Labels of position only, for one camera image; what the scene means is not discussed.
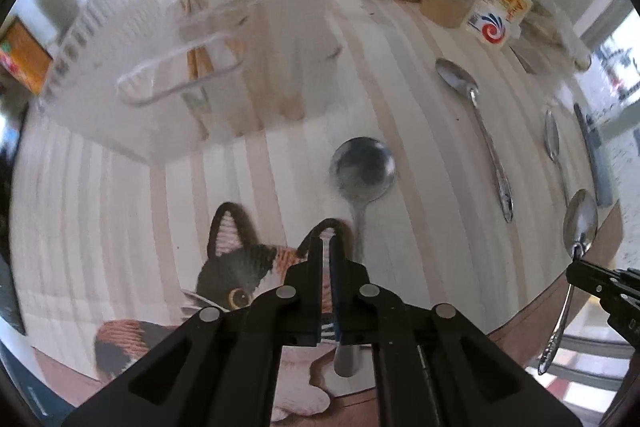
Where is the dark grey knife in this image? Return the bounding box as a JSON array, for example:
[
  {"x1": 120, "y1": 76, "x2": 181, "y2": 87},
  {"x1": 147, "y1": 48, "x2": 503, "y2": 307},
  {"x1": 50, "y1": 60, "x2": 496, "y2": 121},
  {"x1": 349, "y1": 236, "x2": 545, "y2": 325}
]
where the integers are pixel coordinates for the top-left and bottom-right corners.
[{"x1": 573, "y1": 103, "x2": 614, "y2": 208}]

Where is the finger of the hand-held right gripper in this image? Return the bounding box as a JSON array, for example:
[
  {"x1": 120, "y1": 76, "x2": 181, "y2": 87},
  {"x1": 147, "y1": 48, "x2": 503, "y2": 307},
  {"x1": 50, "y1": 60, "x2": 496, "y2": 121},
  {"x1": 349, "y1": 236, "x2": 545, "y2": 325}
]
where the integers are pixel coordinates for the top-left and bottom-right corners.
[
  {"x1": 599, "y1": 292, "x2": 640, "y2": 344},
  {"x1": 566, "y1": 259, "x2": 640, "y2": 295}
]

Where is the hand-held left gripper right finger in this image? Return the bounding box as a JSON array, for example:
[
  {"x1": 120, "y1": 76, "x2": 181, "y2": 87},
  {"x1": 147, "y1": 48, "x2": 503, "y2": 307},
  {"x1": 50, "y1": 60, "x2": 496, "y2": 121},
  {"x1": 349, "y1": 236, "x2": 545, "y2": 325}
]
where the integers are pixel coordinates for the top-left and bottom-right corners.
[{"x1": 330, "y1": 236, "x2": 584, "y2": 427}]

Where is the steel spoon ornate handle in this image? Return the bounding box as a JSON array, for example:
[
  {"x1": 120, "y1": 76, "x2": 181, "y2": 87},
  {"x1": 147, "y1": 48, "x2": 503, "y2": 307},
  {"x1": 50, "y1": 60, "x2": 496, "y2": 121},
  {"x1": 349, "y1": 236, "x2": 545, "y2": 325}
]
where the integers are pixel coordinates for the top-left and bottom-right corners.
[
  {"x1": 434, "y1": 58, "x2": 515, "y2": 224},
  {"x1": 537, "y1": 188, "x2": 600, "y2": 377}
]

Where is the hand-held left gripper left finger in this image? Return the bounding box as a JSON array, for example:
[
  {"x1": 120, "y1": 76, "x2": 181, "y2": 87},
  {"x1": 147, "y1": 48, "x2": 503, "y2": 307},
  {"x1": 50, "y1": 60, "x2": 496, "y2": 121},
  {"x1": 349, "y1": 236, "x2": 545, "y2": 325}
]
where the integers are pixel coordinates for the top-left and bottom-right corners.
[{"x1": 62, "y1": 237, "x2": 323, "y2": 427}]

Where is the orange label sauce bottle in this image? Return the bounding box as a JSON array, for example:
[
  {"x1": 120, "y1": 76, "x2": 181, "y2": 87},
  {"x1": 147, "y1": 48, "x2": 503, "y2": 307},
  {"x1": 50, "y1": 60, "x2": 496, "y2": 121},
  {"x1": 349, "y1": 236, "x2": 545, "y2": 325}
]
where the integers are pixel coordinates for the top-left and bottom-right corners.
[{"x1": 0, "y1": 18, "x2": 55, "y2": 96}]

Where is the striped cat print mat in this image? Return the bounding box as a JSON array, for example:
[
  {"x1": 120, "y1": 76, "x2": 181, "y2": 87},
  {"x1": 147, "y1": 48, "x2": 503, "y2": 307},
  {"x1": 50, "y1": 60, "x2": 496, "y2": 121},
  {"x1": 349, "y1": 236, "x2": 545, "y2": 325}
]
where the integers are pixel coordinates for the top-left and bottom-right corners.
[{"x1": 10, "y1": 0, "x2": 623, "y2": 424}]

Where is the clear plastic utensil organizer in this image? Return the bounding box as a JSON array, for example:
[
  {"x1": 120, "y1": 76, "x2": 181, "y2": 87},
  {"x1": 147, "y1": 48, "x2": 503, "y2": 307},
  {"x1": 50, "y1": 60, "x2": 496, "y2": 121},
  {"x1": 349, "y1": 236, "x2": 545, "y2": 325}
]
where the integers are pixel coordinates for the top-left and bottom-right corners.
[{"x1": 36, "y1": 0, "x2": 353, "y2": 168}]

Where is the yellow white swirl packet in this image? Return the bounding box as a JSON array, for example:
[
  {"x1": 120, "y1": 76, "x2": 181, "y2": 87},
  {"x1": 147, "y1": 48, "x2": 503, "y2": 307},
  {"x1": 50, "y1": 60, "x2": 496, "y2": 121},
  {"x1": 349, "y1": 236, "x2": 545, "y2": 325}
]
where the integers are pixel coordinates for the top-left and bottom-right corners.
[{"x1": 465, "y1": 0, "x2": 534, "y2": 51}]

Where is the large round steel spoon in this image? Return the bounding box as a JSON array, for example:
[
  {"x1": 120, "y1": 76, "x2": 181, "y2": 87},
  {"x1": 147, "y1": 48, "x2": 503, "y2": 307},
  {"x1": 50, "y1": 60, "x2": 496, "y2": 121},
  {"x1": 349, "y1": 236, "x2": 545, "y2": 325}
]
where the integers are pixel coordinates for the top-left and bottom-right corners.
[{"x1": 328, "y1": 136, "x2": 397, "y2": 379}]

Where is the small steel spoon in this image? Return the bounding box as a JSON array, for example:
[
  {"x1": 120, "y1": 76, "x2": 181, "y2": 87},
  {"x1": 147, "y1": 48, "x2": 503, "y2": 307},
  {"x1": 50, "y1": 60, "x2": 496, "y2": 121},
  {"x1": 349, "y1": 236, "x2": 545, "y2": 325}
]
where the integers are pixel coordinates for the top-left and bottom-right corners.
[{"x1": 543, "y1": 106, "x2": 572, "y2": 208}]

